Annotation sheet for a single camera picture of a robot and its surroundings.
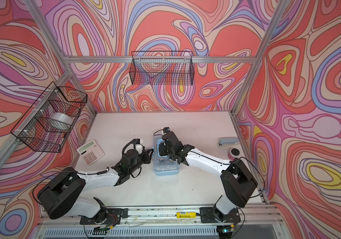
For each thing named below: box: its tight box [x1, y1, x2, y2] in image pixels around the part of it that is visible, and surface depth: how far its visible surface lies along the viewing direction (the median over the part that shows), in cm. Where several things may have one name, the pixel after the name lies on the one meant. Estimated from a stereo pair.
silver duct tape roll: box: [49, 112, 74, 131], surface depth 74 cm
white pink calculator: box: [76, 139, 106, 166], surface depth 97 cm
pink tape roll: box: [227, 147, 241, 161], surface depth 93 cm
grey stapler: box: [216, 136, 241, 148], surface depth 101 cm
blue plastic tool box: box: [152, 135, 181, 176], surface depth 84 cm
